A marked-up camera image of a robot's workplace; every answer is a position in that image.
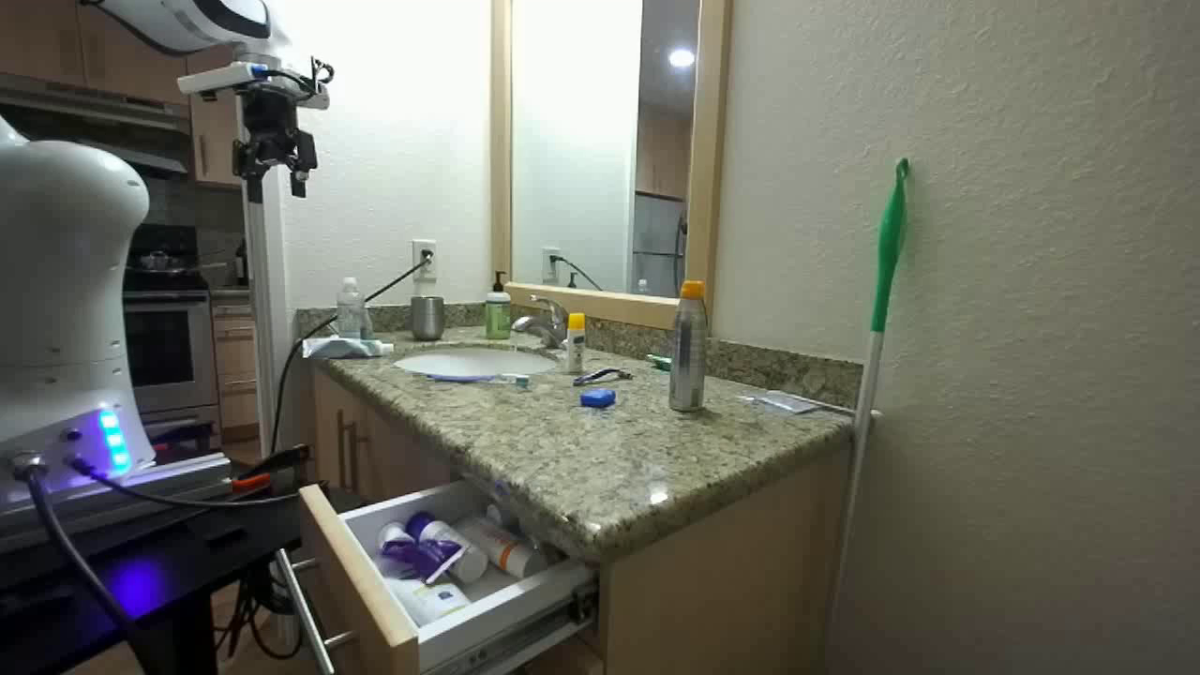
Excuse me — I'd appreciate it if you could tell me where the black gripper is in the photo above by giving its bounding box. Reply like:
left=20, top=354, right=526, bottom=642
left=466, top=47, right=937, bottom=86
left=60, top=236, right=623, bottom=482
left=241, top=84, right=318, bottom=206

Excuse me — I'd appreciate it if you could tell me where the white drawer with wood front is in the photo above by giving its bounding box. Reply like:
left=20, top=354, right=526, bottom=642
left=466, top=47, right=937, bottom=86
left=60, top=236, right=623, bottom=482
left=295, top=476, right=598, bottom=675

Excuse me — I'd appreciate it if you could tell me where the clear plastic bottle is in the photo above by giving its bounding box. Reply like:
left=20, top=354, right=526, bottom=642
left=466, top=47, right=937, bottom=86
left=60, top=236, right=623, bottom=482
left=335, top=272, right=368, bottom=344

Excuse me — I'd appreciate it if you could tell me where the wooden kitchen drawer unit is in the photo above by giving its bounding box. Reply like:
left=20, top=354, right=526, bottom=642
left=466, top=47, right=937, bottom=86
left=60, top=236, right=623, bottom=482
left=207, top=295, right=262, bottom=444

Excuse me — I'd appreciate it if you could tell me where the steel cup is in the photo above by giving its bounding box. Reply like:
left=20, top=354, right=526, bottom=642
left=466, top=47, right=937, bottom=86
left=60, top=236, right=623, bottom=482
left=410, top=294, right=445, bottom=344

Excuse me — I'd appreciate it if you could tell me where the green soap dispenser bottle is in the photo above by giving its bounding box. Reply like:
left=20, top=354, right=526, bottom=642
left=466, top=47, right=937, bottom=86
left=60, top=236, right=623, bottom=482
left=481, top=265, right=518, bottom=344

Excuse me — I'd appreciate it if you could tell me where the wooden kitchen cabinet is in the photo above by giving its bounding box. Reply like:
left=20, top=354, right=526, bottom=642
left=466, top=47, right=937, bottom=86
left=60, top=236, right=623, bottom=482
left=0, top=0, right=247, bottom=191

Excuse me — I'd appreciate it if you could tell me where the white sink basin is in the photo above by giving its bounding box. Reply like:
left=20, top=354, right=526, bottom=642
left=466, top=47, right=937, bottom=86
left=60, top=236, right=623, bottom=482
left=392, top=344, right=562, bottom=386

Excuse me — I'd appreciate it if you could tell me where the orange clamp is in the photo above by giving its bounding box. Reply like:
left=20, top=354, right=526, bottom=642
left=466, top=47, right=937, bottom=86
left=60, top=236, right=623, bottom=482
left=226, top=466, right=281, bottom=495

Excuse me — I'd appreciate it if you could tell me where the chrome faucet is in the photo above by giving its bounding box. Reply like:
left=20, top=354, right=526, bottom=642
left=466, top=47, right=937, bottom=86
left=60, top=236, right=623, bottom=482
left=510, top=295, right=575, bottom=354

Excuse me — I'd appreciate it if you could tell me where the small white stick yellow cap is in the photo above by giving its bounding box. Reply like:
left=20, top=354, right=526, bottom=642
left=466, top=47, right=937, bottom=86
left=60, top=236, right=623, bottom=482
left=562, top=306, right=588, bottom=375

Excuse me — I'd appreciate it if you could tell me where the dark blue razor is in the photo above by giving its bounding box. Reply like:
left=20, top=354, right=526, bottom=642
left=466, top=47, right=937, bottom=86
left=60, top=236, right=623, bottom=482
left=575, top=362, right=636, bottom=390

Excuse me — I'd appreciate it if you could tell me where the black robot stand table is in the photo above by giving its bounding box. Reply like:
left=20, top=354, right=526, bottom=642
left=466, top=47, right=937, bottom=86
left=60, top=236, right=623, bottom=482
left=0, top=479, right=312, bottom=675

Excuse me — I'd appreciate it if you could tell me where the white bottle with purple cap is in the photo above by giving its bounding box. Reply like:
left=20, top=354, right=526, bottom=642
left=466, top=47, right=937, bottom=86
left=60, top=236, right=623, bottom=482
left=402, top=506, right=496, bottom=585

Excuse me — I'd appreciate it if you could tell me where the purple toothpaste tube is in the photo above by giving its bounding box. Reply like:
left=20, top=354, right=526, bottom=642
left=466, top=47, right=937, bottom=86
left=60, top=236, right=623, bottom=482
left=375, top=521, right=466, bottom=587

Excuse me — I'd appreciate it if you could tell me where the wood framed mirror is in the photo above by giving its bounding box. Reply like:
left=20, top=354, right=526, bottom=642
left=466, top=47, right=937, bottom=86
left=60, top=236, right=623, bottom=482
left=487, top=0, right=733, bottom=331

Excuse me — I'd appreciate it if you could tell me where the white orange thinkbaby tube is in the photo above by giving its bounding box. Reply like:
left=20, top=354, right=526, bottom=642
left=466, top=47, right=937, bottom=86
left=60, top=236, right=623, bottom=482
left=466, top=515, right=541, bottom=582

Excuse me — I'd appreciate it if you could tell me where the silver spray can orange cap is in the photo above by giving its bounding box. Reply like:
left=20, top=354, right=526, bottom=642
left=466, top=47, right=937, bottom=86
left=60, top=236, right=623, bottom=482
left=668, top=272, right=713, bottom=415

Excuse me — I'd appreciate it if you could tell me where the clear plastic packet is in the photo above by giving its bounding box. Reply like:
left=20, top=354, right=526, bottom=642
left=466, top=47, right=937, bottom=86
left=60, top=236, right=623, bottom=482
left=738, top=386, right=827, bottom=419

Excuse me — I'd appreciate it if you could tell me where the wooden vanity cabinet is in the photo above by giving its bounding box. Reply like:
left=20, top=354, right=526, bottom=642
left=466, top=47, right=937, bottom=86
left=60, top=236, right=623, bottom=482
left=308, top=367, right=858, bottom=675

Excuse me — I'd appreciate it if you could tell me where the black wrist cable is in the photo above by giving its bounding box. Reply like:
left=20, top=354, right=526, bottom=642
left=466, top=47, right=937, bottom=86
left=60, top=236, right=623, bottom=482
left=247, top=54, right=336, bottom=121

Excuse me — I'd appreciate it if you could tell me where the black power cable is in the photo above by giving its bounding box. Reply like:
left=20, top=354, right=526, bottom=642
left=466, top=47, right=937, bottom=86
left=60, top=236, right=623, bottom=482
left=267, top=256, right=433, bottom=462

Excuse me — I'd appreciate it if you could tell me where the white wall outlet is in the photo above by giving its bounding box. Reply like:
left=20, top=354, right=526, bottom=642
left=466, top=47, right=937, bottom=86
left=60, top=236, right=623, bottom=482
left=410, top=236, right=441, bottom=284

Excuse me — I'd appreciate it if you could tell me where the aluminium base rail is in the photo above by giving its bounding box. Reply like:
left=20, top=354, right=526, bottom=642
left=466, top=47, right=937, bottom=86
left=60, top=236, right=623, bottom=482
left=0, top=449, right=235, bottom=519

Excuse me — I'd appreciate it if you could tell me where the black base cable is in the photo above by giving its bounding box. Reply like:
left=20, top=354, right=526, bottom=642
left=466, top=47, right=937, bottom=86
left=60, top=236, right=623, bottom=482
left=63, top=455, right=305, bottom=515
left=10, top=455, right=147, bottom=647

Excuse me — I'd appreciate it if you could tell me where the metal drawer handle bar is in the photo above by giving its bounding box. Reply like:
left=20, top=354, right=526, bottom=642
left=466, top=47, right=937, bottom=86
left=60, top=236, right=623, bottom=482
left=273, top=544, right=342, bottom=675

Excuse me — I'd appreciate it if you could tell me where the black floor cable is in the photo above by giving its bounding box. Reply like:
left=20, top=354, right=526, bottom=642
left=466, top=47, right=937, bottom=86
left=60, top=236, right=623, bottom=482
left=221, top=560, right=312, bottom=667

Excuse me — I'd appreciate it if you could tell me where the green white mop handle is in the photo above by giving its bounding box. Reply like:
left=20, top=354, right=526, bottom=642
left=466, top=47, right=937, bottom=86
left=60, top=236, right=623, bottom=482
left=817, top=155, right=913, bottom=675

